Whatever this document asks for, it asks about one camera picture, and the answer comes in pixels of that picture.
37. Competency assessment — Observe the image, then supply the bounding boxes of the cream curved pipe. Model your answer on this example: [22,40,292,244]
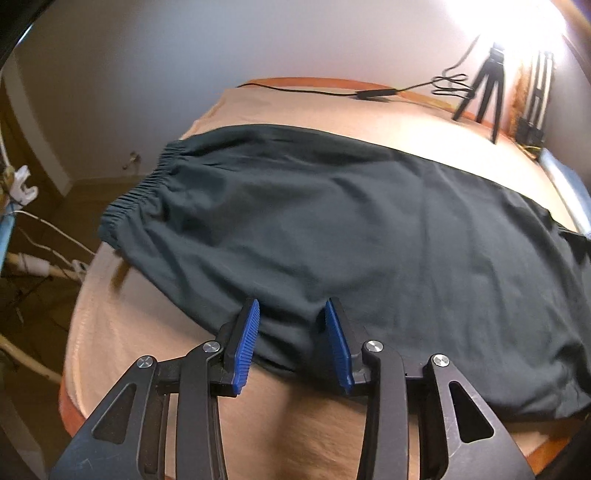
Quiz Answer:
[0,335,63,386]

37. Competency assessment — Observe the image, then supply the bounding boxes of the black pants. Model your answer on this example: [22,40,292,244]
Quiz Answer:
[99,124,591,422]

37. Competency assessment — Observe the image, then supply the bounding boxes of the small black tripod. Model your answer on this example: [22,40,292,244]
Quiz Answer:
[451,44,506,145]

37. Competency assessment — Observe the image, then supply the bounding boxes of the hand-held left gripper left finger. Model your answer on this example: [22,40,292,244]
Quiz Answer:
[48,298,263,480]

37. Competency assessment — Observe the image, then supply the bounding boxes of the folded silver tripod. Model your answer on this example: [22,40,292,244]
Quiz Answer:
[515,51,555,144]

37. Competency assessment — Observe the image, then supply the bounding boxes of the white ring light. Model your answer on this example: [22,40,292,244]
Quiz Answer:
[438,0,573,56]

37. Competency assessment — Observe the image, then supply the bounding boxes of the white cable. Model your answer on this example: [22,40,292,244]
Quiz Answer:
[11,210,98,259]

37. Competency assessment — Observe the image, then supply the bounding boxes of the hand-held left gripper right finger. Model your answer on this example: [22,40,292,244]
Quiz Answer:
[324,298,536,480]

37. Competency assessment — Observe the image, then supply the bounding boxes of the black ring light cable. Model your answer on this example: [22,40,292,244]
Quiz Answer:
[236,34,483,100]

